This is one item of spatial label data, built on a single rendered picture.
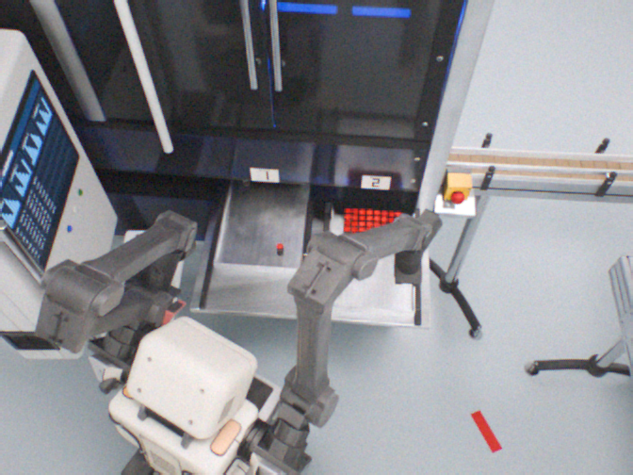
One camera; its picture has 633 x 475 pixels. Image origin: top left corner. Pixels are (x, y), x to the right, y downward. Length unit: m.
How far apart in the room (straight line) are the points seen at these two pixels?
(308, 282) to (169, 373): 0.37
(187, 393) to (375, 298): 0.77
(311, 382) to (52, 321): 0.47
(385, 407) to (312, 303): 1.65
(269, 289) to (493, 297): 1.35
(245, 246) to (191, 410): 0.79
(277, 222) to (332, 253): 0.93
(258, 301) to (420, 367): 1.08
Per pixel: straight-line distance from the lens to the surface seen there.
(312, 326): 1.07
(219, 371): 1.21
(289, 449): 1.32
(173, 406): 1.27
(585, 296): 3.06
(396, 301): 1.83
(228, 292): 1.85
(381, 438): 2.60
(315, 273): 1.02
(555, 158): 2.19
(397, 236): 1.24
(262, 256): 1.89
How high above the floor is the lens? 2.51
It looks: 58 degrees down
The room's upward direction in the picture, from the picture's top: straight up
